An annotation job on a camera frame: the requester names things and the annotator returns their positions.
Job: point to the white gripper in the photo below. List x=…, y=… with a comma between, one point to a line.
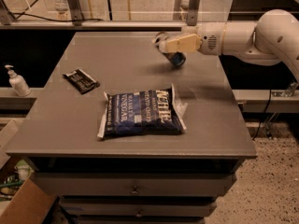
x=210, y=41

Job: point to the blue silver redbull can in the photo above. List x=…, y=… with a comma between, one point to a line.
x=176, y=59

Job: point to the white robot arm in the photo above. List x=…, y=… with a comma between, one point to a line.
x=272, y=39

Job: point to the blue kettle chips bag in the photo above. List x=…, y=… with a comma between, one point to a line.
x=143, y=112

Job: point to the black snack bar wrapper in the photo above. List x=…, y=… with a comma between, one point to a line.
x=81, y=81

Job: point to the grey drawer cabinet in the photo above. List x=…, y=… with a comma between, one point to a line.
x=121, y=137

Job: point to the top drawer metal knob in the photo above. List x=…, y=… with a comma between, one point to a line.
x=134, y=191

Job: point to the white pump soap bottle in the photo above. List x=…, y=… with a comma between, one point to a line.
x=17, y=82

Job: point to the brown cardboard box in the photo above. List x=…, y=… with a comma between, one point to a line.
x=30, y=205

